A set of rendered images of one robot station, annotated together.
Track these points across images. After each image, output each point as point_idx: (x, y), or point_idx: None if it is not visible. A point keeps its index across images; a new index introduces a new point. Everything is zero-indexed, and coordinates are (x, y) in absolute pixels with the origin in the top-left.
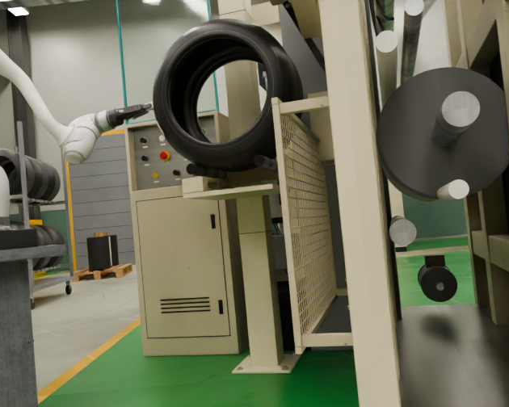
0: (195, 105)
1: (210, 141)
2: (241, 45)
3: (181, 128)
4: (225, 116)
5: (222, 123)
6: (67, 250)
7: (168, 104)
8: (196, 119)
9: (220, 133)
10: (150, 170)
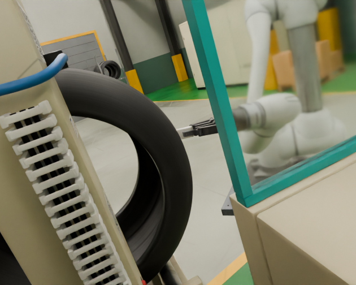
0: (153, 160)
1: (157, 234)
2: None
3: (135, 186)
4: (312, 268)
5: (278, 271)
6: (222, 213)
7: (137, 153)
8: (162, 186)
9: (258, 284)
10: None
